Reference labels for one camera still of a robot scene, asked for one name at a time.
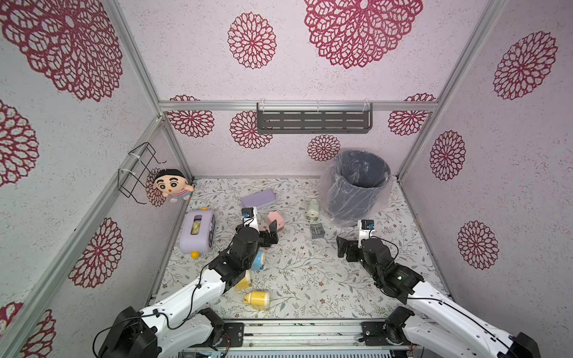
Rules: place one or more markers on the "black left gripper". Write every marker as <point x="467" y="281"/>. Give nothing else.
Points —
<point x="272" y="232"/>

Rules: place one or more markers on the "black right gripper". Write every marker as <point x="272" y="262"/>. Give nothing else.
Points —
<point x="354" y="250"/>

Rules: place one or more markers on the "pink pencil sharpener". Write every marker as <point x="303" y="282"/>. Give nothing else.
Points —
<point x="277" y="218"/>

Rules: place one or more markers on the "clear sharpener shavings tray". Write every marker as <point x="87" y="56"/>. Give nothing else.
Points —
<point x="317" y="231"/>

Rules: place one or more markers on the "green pencil sharpener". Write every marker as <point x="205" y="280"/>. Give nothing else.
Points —
<point x="312" y="210"/>

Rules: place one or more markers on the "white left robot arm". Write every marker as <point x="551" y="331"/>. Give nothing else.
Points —
<point x="184" y="319"/>

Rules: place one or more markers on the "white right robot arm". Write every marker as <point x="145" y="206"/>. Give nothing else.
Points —
<point x="427" y="317"/>

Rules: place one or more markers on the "blue pencil sharpener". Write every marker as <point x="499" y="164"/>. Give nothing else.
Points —
<point x="259" y="262"/>

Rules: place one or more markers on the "purple pencil case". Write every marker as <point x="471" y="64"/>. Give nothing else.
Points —
<point x="260" y="199"/>

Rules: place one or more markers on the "yellow pencil sharpener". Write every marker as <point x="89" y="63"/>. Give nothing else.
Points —
<point x="257" y="299"/>
<point x="246" y="282"/>

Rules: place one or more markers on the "purple tissue box holder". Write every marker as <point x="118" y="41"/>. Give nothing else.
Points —
<point x="197" y="233"/>

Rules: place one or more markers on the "clear plastic bin liner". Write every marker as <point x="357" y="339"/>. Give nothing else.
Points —
<point x="353" y="192"/>

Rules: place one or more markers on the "grey trash bin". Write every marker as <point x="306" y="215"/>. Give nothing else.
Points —
<point x="358" y="185"/>

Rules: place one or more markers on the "Shin-chan plush doll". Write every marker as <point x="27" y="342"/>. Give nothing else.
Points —
<point x="172" y="185"/>

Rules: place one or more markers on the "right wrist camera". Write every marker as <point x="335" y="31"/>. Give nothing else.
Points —
<point x="366" y="229"/>

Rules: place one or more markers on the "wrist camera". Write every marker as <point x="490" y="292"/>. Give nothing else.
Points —
<point x="366" y="229"/>
<point x="250" y="217"/>

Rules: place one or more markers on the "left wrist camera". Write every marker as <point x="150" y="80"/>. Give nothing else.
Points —
<point x="250" y="217"/>

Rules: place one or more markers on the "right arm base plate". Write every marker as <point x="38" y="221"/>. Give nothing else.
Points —
<point x="378" y="333"/>

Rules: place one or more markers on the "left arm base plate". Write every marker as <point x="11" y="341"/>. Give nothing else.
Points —
<point x="231" y="334"/>

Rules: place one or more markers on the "grey wall shelf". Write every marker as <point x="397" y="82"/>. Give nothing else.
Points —
<point x="313" y="121"/>

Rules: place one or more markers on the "black wire wall basket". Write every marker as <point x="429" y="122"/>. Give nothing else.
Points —
<point x="129" y="179"/>

